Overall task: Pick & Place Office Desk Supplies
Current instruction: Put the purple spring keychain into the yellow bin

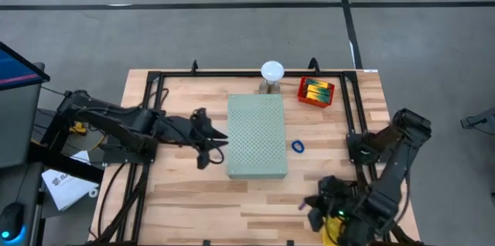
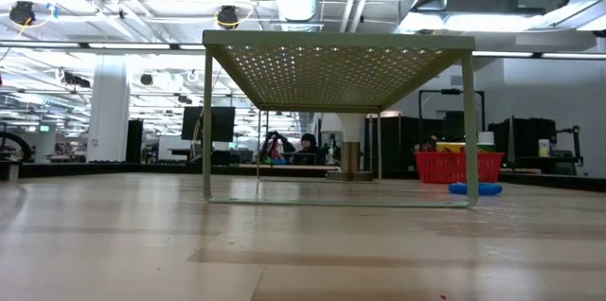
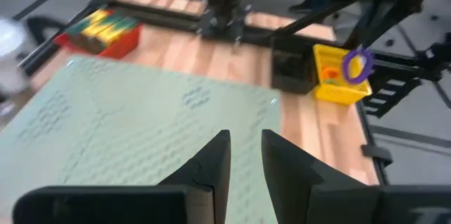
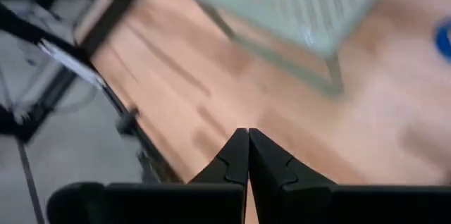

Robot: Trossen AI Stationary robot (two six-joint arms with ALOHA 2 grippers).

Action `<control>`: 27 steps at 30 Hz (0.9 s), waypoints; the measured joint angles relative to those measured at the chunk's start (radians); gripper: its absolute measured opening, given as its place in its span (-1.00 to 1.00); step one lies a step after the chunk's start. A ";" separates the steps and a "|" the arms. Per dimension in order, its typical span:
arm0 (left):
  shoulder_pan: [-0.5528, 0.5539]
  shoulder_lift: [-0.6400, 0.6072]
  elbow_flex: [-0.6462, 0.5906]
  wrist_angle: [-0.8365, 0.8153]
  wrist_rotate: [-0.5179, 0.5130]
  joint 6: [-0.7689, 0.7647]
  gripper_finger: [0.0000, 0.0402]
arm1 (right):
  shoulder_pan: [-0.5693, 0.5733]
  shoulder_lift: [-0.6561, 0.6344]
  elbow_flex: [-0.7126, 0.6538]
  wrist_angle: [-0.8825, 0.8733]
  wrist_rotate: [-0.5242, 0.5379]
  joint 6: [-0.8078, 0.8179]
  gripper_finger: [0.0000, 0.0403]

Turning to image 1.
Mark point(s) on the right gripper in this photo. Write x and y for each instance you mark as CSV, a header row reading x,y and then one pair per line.
x,y
340,203

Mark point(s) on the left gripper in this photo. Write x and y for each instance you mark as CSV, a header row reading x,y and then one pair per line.
x,y
193,132

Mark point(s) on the black plastic basket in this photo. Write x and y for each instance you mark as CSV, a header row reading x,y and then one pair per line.
x,y
352,188

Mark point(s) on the red plastic basket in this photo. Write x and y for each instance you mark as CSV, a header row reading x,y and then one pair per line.
x,y
300,95

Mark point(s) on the yellow green crayon box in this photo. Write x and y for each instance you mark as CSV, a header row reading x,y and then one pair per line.
x,y
319,90
319,98
318,83

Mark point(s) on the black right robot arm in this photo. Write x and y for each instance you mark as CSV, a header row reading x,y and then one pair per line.
x,y
390,188

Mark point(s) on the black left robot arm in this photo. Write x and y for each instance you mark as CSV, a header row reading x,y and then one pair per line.
x,y
116,122

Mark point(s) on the dark grey side desk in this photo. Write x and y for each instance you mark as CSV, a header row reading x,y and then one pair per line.
x,y
29,188

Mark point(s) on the yellow plastic basket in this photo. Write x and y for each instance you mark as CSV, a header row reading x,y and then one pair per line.
x,y
332,234

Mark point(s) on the green perforated metal shelf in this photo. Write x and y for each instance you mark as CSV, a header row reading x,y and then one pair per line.
x,y
257,137

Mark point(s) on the white globe table lamp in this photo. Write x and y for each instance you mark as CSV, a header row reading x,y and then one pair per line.
x,y
272,72

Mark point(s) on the small white paper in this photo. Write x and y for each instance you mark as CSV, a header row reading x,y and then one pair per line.
x,y
81,157

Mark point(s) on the white tape roll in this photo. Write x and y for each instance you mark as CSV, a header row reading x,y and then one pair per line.
x,y
90,193

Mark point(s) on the white label sticker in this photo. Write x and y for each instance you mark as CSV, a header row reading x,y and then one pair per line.
x,y
370,70

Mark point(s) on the large white paper sheet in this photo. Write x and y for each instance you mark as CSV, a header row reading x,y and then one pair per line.
x,y
65,192

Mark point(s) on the black floor stand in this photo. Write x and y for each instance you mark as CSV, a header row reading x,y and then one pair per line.
x,y
58,161

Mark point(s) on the monitor with blue screen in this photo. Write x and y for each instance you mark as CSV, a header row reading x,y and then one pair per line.
x,y
15,70

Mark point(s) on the black computer mouse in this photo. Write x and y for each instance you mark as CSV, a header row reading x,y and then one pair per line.
x,y
11,217

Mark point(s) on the black metal table frame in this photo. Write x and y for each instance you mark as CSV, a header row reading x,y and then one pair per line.
x,y
251,73

